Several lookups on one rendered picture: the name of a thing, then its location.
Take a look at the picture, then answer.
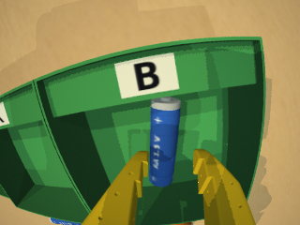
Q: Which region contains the blue aa battery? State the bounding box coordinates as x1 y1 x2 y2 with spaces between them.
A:
49 217 81 225
149 97 181 187

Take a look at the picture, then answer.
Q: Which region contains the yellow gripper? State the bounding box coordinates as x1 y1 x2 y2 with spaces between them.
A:
81 149 256 225

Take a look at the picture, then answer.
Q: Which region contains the green three-compartment bin rack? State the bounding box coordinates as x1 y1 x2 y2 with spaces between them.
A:
0 37 266 225

